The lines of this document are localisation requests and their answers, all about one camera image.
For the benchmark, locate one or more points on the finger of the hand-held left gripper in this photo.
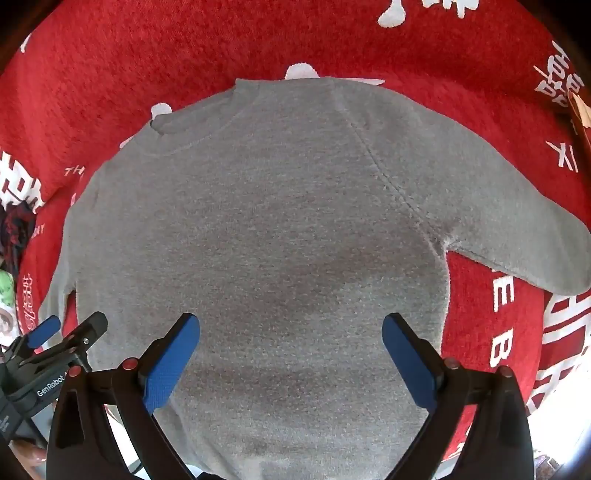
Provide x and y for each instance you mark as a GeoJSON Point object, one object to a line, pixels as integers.
{"type": "Point", "coordinates": [46, 329]}
{"type": "Point", "coordinates": [90, 330]}

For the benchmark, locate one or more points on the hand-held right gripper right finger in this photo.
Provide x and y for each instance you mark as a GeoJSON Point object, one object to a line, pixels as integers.
{"type": "Point", "coordinates": [408, 367]}

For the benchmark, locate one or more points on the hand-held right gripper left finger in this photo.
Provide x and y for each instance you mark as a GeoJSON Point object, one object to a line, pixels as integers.
{"type": "Point", "coordinates": [170, 367]}

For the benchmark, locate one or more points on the grey sweater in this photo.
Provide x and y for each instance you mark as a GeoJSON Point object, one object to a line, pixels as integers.
{"type": "Point", "coordinates": [277, 230]}

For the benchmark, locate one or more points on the person's left hand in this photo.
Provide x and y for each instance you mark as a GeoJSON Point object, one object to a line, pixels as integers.
{"type": "Point", "coordinates": [33, 456]}

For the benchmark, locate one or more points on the green patterned cloth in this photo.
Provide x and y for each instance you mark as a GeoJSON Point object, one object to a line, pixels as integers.
{"type": "Point", "coordinates": [4, 286]}

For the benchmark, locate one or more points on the dark red plaid cloth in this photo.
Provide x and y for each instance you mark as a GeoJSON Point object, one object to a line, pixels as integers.
{"type": "Point", "coordinates": [16, 230]}

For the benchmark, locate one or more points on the red printed blanket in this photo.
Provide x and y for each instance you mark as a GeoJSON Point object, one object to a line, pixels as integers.
{"type": "Point", "coordinates": [138, 69]}

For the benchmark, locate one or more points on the tan brown object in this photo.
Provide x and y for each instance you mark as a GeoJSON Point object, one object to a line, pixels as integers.
{"type": "Point", "coordinates": [581, 113]}

